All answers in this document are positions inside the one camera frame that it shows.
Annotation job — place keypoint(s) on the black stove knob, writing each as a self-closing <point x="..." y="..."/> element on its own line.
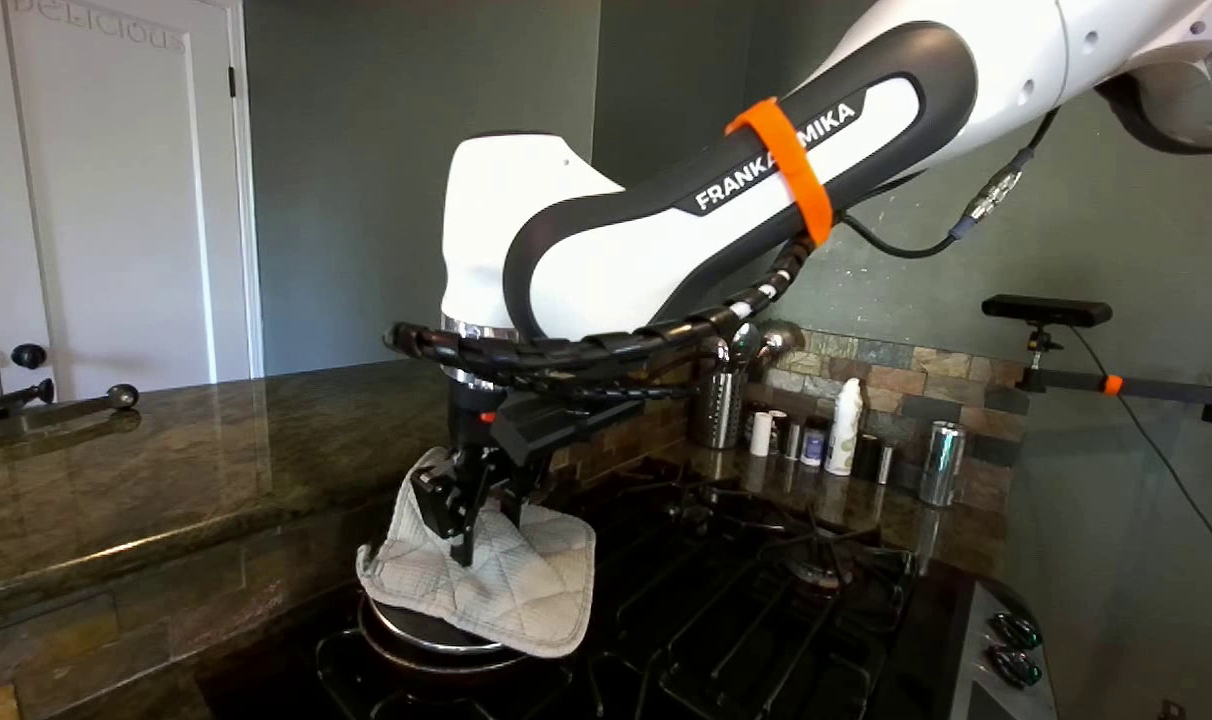
<point x="1016" y="628"/>
<point x="1013" y="666"/>

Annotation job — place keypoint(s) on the white door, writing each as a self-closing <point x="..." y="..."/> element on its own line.
<point x="127" y="194"/>

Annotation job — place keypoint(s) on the steel ice cream scoop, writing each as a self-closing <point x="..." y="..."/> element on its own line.
<point x="117" y="399"/>

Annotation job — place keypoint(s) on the dark small jar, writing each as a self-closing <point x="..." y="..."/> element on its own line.
<point x="872" y="456"/>

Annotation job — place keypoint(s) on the black gas stove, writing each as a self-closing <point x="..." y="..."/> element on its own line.
<point x="708" y="606"/>

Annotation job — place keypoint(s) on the silver metal can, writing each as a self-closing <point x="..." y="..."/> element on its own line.
<point x="942" y="460"/>

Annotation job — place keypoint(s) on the white squeeze bottle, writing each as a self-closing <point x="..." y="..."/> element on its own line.
<point x="846" y="430"/>

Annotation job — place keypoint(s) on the black frying pan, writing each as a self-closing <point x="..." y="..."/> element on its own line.
<point x="429" y="646"/>

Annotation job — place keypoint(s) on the steel kettle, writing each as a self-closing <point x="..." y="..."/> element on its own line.
<point x="724" y="370"/>

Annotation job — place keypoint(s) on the white spice shaker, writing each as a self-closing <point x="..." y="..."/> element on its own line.
<point x="766" y="424"/>

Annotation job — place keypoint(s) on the grey quilted pot holder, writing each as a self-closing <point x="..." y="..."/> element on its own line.
<point x="529" y="581"/>

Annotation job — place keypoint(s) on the black door knob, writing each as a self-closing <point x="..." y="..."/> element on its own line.
<point x="31" y="358"/>

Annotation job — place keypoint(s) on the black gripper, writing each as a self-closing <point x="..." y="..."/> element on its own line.
<point x="499" y="444"/>

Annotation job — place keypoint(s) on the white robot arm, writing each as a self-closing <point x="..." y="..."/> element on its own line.
<point x="561" y="280"/>

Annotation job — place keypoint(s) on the black utensil on counter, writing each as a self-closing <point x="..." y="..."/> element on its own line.
<point x="12" y="403"/>

